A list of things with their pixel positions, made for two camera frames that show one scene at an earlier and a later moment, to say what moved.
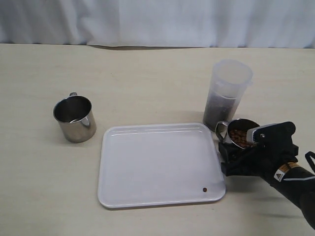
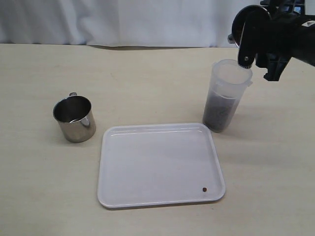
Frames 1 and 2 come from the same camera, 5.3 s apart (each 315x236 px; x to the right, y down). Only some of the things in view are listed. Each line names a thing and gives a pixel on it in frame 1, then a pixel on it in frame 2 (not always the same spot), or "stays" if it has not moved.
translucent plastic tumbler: (230, 79) stays
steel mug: (75, 115) stays
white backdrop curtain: (289, 24) stays
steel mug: (236, 130) to (237, 26)
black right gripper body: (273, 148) to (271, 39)
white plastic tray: (158, 163) stays
